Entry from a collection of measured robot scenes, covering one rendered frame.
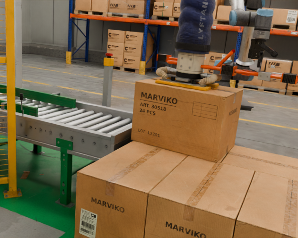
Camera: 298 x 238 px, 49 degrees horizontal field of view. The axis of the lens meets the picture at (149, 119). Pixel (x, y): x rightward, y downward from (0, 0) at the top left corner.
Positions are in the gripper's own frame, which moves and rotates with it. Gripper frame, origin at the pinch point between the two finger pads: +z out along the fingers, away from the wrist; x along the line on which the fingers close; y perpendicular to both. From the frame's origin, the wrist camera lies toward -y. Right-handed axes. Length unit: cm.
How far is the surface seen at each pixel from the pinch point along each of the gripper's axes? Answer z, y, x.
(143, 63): 77, 405, -690
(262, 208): 53, -19, 65
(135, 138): 50, 68, 20
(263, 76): 0.6, -3.5, 5.6
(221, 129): 31.8, 12.3, 23.4
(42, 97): 47, 184, -20
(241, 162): 53, 0, 13
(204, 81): 7.7, 28.4, 13.6
